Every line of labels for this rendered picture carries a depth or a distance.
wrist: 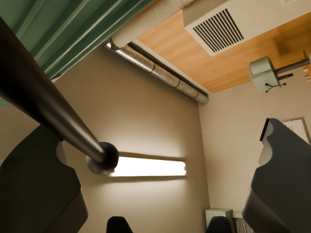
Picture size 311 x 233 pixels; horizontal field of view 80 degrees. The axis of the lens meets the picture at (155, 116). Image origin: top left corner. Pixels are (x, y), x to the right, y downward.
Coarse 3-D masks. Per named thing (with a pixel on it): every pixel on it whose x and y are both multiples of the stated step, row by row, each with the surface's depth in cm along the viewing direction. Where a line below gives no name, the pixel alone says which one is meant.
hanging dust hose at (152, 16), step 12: (168, 0) 144; (180, 0) 141; (192, 0) 142; (144, 12) 159; (156, 12) 152; (168, 12) 150; (132, 24) 168; (144, 24) 162; (156, 24) 162; (120, 36) 178; (132, 36) 174
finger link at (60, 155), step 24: (24, 144) 9; (48, 144) 9; (0, 168) 8; (24, 168) 8; (48, 168) 8; (72, 168) 8; (0, 192) 7; (24, 192) 7; (48, 192) 7; (72, 192) 7; (0, 216) 6; (24, 216) 6; (48, 216) 6; (72, 216) 6
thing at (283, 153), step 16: (272, 128) 10; (288, 128) 10; (272, 144) 9; (288, 144) 9; (304, 144) 9; (272, 160) 8; (288, 160) 8; (304, 160) 8; (256, 176) 7; (272, 176) 7; (288, 176) 7; (304, 176) 7; (256, 192) 7; (272, 192) 7; (288, 192) 7; (304, 192) 7; (256, 208) 7; (272, 208) 6; (288, 208) 6; (304, 208) 6; (256, 224) 7; (272, 224) 6; (288, 224) 6; (304, 224) 6
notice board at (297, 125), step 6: (288, 120) 253; (294, 120) 249; (300, 120) 244; (288, 126) 252; (294, 126) 247; (300, 126) 243; (294, 132) 246; (300, 132) 242; (306, 132) 238; (306, 138) 236
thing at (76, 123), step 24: (0, 24) 4; (0, 48) 4; (24, 48) 5; (0, 72) 4; (24, 72) 5; (0, 96) 5; (24, 96) 5; (48, 96) 6; (48, 120) 7; (72, 120) 8; (72, 144) 11; (96, 144) 14; (96, 168) 19
